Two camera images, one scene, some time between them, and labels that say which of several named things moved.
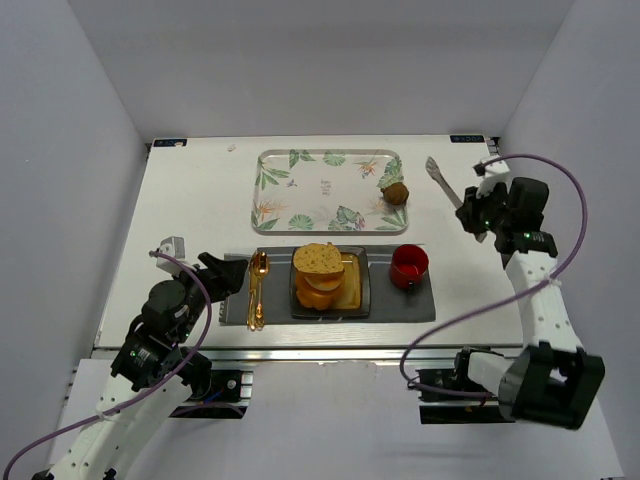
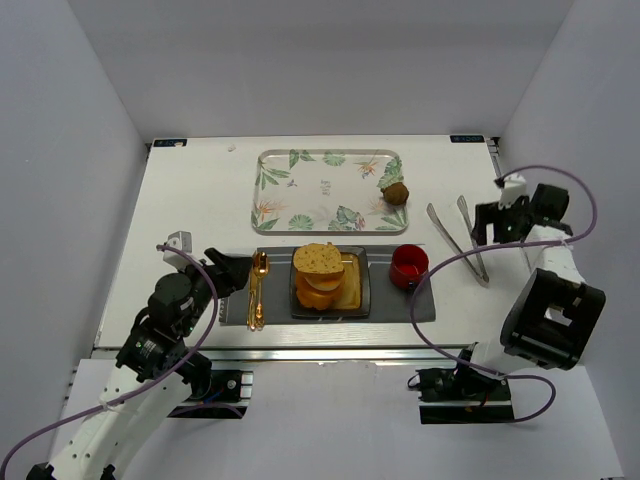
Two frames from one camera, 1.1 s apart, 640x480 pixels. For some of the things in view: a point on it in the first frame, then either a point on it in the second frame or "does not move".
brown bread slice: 323,257 does not move
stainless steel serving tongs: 435,171 → 482,276
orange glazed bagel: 319,282 does not move
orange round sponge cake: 317,290 does not move
